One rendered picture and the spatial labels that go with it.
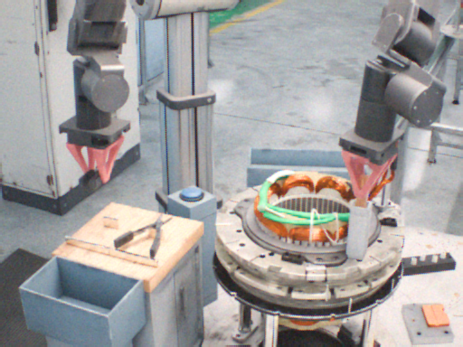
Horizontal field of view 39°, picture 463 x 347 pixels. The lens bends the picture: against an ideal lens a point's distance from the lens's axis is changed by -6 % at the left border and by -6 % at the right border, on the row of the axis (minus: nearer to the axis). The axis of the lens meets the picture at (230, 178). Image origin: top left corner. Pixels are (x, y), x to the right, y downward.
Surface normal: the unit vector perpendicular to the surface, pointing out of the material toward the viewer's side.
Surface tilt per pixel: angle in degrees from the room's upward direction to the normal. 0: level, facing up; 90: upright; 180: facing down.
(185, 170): 90
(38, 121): 90
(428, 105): 94
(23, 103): 90
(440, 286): 0
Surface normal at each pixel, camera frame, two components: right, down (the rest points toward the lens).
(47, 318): -0.39, 0.40
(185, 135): 0.47, 0.39
